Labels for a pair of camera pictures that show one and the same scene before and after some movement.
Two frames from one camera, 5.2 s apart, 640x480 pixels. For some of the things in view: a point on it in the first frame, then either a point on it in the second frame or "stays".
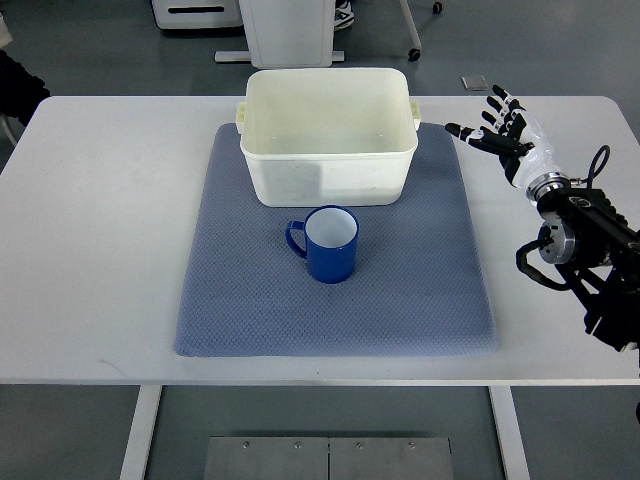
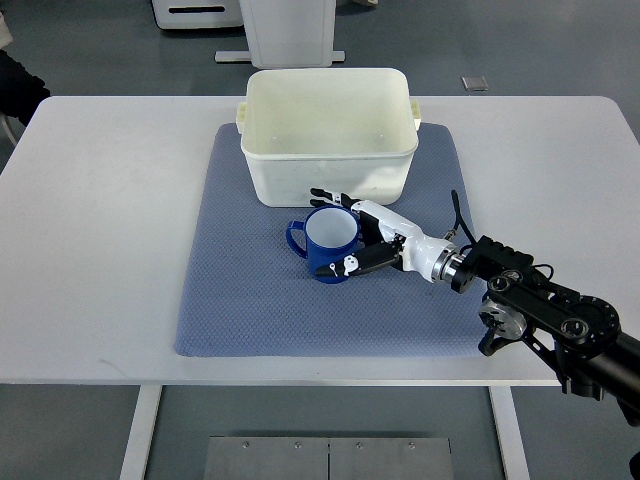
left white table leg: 138,445 stays
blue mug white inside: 331,249 stays
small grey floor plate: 474,82 stays
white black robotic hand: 516,138 -> 388,238
